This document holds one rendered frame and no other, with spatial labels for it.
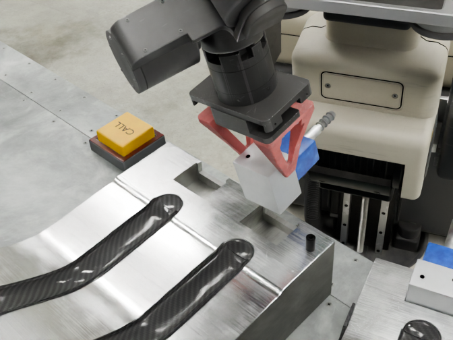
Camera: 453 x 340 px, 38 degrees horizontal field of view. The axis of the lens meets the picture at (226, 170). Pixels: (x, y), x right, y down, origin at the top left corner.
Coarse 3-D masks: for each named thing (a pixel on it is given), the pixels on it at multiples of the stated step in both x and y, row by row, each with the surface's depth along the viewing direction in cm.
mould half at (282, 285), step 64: (128, 192) 76; (192, 192) 75; (0, 256) 68; (64, 256) 70; (128, 256) 69; (192, 256) 68; (256, 256) 67; (320, 256) 67; (0, 320) 59; (64, 320) 61; (128, 320) 63; (192, 320) 63; (256, 320) 62
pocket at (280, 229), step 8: (256, 208) 73; (264, 208) 74; (248, 216) 72; (256, 216) 73; (264, 216) 74; (272, 216) 74; (248, 224) 73; (256, 224) 74; (264, 224) 74; (272, 224) 74; (280, 224) 73; (288, 224) 72; (256, 232) 74; (264, 232) 73; (272, 232) 73; (280, 232) 73; (288, 232) 73; (272, 240) 72; (280, 240) 72
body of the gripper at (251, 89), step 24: (264, 48) 56; (216, 72) 56; (240, 72) 56; (264, 72) 57; (192, 96) 61; (216, 96) 60; (240, 96) 57; (264, 96) 58; (288, 96) 57; (264, 120) 56
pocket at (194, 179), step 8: (192, 168) 79; (200, 168) 80; (184, 176) 78; (192, 176) 80; (200, 176) 80; (208, 176) 79; (184, 184) 79; (192, 184) 80; (200, 184) 80; (208, 184) 80; (216, 184) 78; (200, 192) 79; (208, 192) 79
